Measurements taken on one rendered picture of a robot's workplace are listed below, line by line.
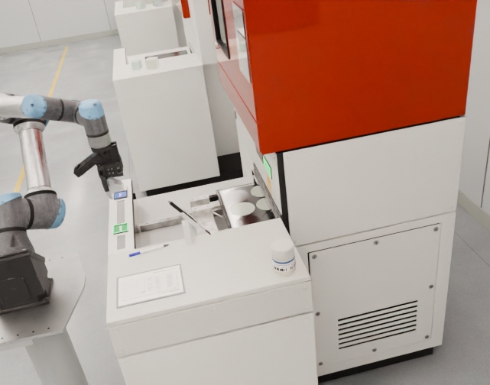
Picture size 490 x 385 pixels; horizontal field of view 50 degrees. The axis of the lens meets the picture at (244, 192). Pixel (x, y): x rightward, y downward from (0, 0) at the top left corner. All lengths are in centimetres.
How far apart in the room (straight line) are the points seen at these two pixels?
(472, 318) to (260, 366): 142
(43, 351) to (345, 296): 119
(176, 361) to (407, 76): 119
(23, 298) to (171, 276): 57
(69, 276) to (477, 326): 195
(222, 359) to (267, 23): 105
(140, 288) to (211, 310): 24
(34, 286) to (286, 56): 115
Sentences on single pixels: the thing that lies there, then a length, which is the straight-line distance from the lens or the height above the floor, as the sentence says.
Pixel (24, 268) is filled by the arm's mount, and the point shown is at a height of 98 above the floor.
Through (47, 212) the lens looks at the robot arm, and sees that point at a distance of 204.
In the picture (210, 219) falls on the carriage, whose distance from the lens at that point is 209.
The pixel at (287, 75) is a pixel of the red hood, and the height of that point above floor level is 148.
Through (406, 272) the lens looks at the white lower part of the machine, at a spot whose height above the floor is 57.
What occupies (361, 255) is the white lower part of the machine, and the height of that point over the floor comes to 71.
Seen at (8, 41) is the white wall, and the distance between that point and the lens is 1009.
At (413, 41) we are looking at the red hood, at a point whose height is 152.
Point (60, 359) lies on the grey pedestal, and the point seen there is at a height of 54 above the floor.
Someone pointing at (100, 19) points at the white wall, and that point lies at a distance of 983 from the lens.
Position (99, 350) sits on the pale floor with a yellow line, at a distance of 297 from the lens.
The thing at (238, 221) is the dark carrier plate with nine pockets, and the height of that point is 90.
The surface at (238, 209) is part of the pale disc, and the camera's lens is 209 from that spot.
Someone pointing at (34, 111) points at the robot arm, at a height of 147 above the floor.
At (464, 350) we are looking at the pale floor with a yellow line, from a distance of 279.
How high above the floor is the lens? 201
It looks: 30 degrees down
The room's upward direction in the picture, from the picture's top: 8 degrees counter-clockwise
